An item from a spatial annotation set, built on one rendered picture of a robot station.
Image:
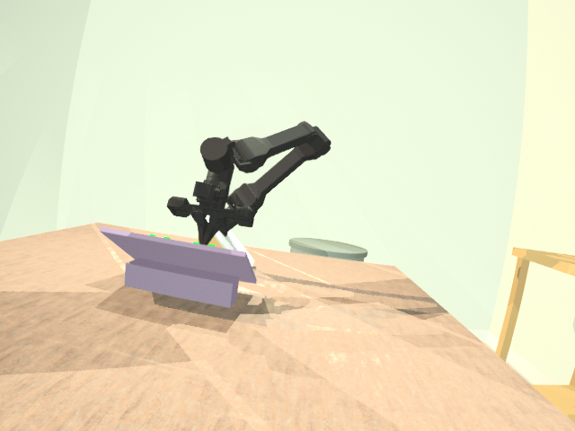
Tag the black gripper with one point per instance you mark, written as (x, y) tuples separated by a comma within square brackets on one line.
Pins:
[(217, 216)]

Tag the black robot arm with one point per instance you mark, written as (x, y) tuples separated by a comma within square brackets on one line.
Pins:
[(248, 154)]

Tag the pale lavender switch panel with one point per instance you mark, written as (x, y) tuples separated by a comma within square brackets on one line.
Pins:
[(187, 270)]

